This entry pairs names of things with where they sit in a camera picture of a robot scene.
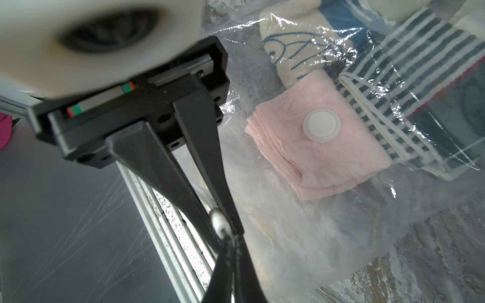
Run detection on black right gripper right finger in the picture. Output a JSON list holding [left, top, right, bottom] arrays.
[[234, 235, 267, 303]]

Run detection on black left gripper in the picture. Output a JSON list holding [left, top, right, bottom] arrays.
[[28, 36, 245, 252]]

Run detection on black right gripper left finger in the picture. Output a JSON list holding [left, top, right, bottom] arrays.
[[202, 236, 234, 303]]

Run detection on pink towel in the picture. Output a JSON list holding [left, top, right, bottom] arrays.
[[245, 69, 392, 201]]

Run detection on cream and teal towel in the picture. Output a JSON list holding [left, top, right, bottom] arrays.
[[259, 1, 373, 88]]

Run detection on clear plastic vacuum bag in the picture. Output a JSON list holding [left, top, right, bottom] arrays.
[[207, 1, 484, 302]]

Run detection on green striped towel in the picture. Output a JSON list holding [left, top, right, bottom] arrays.
[[338, 5, 484, 181]]

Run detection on white round bag valve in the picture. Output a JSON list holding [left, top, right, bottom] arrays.
[[303, 109, 342, 143]]

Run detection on aluminium front rail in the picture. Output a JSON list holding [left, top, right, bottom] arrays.
[[1, 98, 214, 302]]

